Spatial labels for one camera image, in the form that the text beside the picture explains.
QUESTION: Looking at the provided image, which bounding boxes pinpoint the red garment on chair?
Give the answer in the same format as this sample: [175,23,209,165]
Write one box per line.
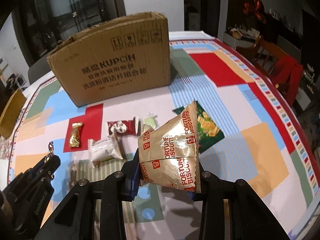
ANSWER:
[271,55,304,106]

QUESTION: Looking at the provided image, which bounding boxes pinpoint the red wooden chair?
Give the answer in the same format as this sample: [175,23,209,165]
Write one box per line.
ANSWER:
[234,36,287,78]

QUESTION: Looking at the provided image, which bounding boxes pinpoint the brown cardboard box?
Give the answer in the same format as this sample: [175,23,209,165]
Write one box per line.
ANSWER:
[47,12,171,107]

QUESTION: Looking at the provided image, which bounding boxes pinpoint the gold candy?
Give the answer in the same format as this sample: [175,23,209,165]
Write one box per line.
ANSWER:
[69,122,83,147]

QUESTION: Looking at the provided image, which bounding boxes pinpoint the red foil balloon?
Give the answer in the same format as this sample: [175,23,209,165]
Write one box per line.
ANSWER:
[242,0,266,23]

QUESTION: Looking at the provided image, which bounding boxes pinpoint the woven wicker box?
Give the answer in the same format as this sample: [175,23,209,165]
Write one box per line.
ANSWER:
[0,89,27,139]

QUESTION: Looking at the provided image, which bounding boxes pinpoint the clear red-edged snack packet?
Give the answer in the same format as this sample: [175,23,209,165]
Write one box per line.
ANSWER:
[44,141,54,163]

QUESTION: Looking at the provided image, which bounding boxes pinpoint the dark green cracker packet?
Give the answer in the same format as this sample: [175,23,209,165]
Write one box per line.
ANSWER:
[172,101,225,154]

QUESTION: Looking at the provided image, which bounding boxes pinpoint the grey chair left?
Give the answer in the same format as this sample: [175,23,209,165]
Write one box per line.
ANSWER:
[28,57,51,85]

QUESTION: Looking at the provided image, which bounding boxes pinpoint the red white snack packet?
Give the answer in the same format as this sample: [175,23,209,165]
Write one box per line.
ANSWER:
[106,116,139,136]

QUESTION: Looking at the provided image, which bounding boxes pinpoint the colourful patterned tablecloth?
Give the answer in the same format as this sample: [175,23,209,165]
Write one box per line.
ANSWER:
[1,31,319,239]

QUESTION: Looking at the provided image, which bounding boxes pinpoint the white shoe rack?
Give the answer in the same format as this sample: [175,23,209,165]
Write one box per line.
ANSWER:
[5,74,27,93]

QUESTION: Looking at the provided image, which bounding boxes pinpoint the white low cabinet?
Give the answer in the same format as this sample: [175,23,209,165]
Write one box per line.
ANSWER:
[222,27,260,48]

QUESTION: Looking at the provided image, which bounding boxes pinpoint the pale green candy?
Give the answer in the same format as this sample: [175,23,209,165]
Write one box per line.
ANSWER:
[143,112,157,129]

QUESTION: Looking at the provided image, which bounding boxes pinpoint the gold fortune biscuits bag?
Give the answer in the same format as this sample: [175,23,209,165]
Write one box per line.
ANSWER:
[138,101,201,193]

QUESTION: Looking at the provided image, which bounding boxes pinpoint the dark glass sliding door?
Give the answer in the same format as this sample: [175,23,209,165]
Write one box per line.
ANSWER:
[12,0,126,67]

